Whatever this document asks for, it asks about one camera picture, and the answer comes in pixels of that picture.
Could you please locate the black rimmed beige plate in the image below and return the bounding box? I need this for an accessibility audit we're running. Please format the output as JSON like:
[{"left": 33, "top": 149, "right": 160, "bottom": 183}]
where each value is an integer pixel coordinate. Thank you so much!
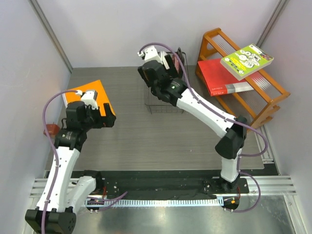
[{"left": 176, "top": 47, "right": 184, "bottom": 74}]

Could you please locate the black wire dish rack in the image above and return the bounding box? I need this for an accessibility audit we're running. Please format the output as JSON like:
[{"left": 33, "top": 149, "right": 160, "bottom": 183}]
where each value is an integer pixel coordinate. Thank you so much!
[{"left": 144, "top": 52, "right": 189, "bottom": 114}]

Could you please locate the pink polka dot plate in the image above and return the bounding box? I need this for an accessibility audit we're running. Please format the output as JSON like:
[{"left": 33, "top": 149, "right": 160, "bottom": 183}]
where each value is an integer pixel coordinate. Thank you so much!
[{"left": 172, "top": 55, "right": 180, "bottom": 74}]

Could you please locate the white watermelon pattern plate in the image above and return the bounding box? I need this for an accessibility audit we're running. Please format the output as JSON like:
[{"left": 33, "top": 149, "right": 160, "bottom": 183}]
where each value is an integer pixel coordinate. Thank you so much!
[{"left": 159, "top": 51, "right": 171, "bottom": 70}]

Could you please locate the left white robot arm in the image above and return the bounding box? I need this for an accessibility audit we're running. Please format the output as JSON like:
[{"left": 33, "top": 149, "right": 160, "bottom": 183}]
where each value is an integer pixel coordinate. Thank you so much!
[{"left": 25, "top": 101, "right": 116, "bottom": 234}]

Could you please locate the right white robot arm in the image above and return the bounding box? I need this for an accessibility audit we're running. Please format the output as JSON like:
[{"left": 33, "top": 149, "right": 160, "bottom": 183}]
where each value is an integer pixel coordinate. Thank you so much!
[{"left": 138, "top": 52, "right": 247, "bottom": 193}]

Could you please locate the orange wooden shelf rack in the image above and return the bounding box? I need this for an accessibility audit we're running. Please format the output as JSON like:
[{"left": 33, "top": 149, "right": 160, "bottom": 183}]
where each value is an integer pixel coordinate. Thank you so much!
[{"left": 198, "top": 28, "right": 290, "bottom": 128}]

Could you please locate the orange folder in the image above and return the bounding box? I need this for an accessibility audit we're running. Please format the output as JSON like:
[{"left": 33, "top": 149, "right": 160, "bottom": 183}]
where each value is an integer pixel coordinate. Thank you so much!
[{"left": 63, "top": 80, "right": 116, "bottom": 116}]

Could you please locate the small brown red block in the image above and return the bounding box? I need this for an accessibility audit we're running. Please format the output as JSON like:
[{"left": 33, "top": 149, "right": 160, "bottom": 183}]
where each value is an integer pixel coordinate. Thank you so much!
[{"left": 43, "top": 123, "right": 60, "bottom": 138}]

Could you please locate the red file folder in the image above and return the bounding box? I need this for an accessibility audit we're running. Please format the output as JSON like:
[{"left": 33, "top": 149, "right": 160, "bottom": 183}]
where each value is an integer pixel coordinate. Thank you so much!
[{"left": 197, "top": 58, "right": 253, "bottom": 97}]

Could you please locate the green cover book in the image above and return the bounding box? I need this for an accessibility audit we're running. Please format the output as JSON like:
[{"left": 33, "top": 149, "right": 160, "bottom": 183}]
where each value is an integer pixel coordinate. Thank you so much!
[{"left": 220, "top": 44, "right": 274, "bottom": 81}]

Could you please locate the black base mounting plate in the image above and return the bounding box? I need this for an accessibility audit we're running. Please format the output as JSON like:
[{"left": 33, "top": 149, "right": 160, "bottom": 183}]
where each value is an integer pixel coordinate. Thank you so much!
[{"left": 92, "top": 170, "right": 250, "bottom": 200}]

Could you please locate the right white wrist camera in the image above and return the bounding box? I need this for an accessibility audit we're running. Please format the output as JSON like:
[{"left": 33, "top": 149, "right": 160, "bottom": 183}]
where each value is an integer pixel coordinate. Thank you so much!
[{"left": 137, "top": 45, "right": 162, "bottom": 64}]

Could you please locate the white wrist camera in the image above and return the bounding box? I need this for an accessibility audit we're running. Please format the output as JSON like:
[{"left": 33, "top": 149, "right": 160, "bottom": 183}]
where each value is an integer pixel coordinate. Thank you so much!
[
  {"left": 137, "top": 45, "right": 162, "bottom": 64},
  {"left": 75, "top": 89, "right": 100, "bottom": 114}
]

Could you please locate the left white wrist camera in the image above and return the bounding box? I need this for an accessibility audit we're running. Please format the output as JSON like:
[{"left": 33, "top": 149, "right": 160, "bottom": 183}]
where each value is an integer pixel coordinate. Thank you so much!
[{"left": 75, "top": 89, "right": 100, "bottom": 114}]

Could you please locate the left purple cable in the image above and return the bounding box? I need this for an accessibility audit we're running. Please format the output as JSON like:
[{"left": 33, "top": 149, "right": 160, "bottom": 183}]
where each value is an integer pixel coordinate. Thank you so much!
[{"left": 40, "top": 89, "right": 129, "bottom": 234}]

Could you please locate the aluminium rail frame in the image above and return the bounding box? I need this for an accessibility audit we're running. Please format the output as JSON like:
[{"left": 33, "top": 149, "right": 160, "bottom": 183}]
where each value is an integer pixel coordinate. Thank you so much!
[{"left": 21, "top": 126, "right": 308, "bottom": 234}]

